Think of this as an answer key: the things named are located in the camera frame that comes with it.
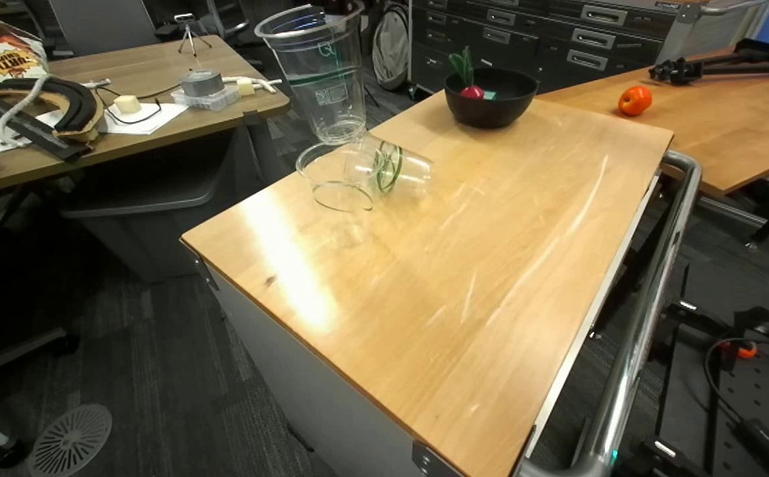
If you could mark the red radish toy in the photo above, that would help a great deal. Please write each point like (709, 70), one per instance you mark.
(468, 88)

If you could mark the green wooden block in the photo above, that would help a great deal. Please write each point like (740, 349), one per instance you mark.
(491, 95)

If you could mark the black bowl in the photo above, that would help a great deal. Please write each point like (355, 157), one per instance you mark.
(491, 111)

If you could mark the small tabletop tripod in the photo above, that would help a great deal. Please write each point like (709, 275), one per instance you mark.
(190, 31)

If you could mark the clear plastic box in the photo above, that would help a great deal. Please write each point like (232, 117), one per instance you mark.
(207, 100)

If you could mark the dark drawer cabinet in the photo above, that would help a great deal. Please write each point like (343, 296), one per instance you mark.
(534, 35)

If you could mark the wooden meeting desk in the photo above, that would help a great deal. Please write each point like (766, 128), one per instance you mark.
(119, 68)

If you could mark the cream round object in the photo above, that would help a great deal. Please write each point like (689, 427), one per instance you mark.
(125, 105)

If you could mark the grey office chair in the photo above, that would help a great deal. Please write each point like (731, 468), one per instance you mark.
(101, 22)

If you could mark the black curved track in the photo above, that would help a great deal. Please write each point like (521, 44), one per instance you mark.
(69, 103)

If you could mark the orange fruit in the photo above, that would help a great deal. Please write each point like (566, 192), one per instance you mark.
(634, 100)

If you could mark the snack chip bag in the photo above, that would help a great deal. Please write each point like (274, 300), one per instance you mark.
(9, 56)

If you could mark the long black bar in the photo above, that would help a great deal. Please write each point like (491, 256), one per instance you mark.
(22, 135)

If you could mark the grey plastic bin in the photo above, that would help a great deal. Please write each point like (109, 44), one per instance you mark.
(711, 27)

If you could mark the black folded tripod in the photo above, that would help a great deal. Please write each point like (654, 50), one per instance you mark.
(720, 64)

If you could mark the grey cart cabinet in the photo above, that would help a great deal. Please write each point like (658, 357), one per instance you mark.
(314, 388)

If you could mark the wooden work desk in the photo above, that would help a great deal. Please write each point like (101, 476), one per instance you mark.
(737, 135)

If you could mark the round grey floor disc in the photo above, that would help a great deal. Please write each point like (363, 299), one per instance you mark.
(69, 439)

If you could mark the perforated metal breadboard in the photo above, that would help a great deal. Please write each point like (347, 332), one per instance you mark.
(756, 414)

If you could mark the grey duct tape roll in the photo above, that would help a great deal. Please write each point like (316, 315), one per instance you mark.
(200, 83)

